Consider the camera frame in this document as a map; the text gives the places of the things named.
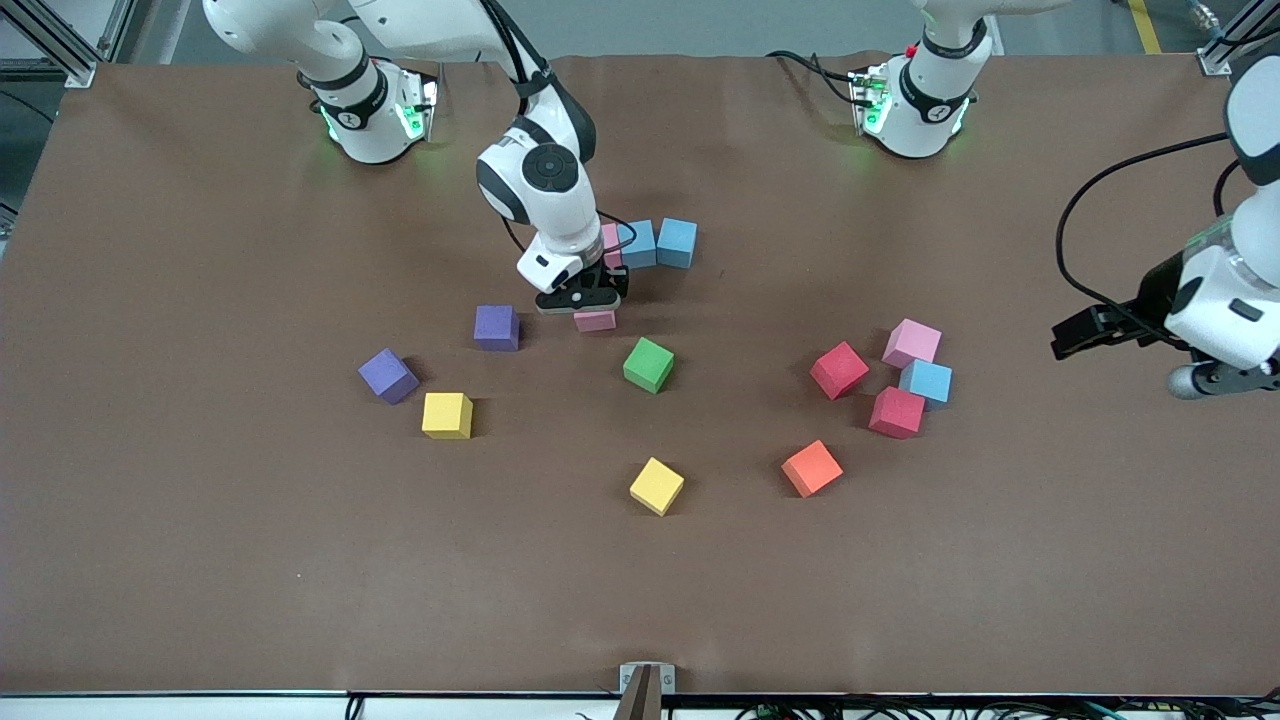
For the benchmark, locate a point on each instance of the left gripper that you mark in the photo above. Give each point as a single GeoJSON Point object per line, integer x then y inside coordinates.
{"type": "Point", "coordinates": [1157, 291]}

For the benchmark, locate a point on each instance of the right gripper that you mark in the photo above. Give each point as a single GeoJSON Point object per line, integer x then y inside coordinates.
{"type": "Point", "coordinates": [612, 279]}

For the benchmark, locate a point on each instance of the pink foam cube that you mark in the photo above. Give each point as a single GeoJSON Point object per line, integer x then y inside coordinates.
{"type": "Point", "coordinates": [610, 245]}
{"type": "Point", "coordinates": [596, 322]}
{"type": "Point", "coordinates": [911, 342]}

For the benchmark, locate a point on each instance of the blue foam cube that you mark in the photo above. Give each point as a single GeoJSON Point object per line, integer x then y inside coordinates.
{"type": "Point", "coordinates": [640, 248]}
{"type": "Point", "coordinates": [932, 380]}
{"type": "Point", "coordinates": [677, 243]}

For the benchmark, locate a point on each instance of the orange foam cube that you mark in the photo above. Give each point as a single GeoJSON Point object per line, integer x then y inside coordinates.
{"type": "Point", "coordinates": [811, 466]}

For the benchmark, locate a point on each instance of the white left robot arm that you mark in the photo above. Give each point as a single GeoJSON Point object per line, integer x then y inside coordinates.
{"type": "Point", "coordinates": [915, 120]}

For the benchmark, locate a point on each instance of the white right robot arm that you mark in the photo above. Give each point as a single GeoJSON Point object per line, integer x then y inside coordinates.
{"type": "Point", "coordinates": [565, 215]}

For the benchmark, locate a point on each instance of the green foam cube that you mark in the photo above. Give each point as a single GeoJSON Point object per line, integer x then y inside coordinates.
{"type": "Point", "coordinates": [648, 362]}

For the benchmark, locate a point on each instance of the purple foam cube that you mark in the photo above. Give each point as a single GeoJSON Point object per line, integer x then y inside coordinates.
{"type": "Point", "coordinates": [386, 373]}
{"type": "Point", "coordinates": [496, 325]}

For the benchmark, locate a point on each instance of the yellow foam cube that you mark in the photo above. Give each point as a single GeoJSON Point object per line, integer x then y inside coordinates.
{"type": "Point", "coordinates": [656, 484]}
{"type": "Point", "coordinates": [446, 412]}

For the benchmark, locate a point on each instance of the red foam cube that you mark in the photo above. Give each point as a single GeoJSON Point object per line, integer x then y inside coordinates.
{"type": "Point", "coordinates": [838, 368]}
{"type": "Point", "coordinates": [896, 410]}

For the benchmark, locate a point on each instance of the large table mat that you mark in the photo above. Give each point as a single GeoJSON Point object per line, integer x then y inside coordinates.
{"type": "Point", "coordinates": [200, 500]}

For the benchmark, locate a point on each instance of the aluminium frame profile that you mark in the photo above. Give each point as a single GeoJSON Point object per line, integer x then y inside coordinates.
{"type": "Point", "coordinates": [120, 20]}
{"type": "Point", "coordinates": [80, 72]}
{"type": "Point", "coordinates": [1215, 62]}

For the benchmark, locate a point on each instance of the grey metal bracket plate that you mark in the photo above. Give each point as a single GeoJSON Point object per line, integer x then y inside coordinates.
{"type": "Point", "coordinates": [668, 680]}

